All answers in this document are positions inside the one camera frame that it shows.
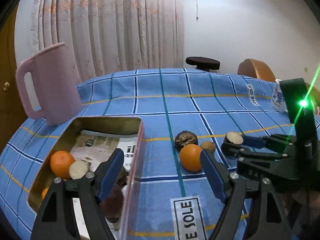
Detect brass door knob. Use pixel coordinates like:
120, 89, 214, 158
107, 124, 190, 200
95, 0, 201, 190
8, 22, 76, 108
3, 82, 10, 91

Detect white blue floral cup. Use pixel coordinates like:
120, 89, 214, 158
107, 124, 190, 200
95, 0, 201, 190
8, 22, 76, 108
271, 79, 287, 112

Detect gold metal tin tray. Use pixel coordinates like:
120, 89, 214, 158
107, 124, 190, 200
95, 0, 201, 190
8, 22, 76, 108
28, 116, 144, 239

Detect pink floral curtain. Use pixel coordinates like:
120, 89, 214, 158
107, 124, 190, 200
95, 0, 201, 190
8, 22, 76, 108
31, 0, 183, 81

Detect cut brown fruit half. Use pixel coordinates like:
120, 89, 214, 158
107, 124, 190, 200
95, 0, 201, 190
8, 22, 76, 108
68, 160, 89, 180

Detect dark brown passion fruit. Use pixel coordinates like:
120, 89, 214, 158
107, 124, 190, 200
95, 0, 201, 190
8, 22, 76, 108
116, 167, 129, 188

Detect printed paper sheet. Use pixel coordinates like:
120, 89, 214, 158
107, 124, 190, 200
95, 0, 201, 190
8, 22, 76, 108
71, 129, 138, 239

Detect purple round fruit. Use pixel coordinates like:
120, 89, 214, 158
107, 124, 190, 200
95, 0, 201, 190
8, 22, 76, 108
100, 184, 124, 224

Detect blue plaid tablecloth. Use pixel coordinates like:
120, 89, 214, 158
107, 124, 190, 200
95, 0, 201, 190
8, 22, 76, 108
1, 69, 295, 239

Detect dark round stool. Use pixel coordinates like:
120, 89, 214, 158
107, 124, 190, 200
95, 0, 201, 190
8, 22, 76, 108
185, 57, 220, 72

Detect pink plastic pitcher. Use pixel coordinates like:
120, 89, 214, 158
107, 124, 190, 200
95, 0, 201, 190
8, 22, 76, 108
16, 42, 81, 126

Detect brown wooden door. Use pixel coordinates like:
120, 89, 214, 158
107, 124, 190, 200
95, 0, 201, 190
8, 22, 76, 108
0, 7, 27, 151

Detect brown wooden chair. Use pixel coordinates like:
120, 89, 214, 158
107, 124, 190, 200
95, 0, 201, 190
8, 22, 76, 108
238, 59, 276, 82

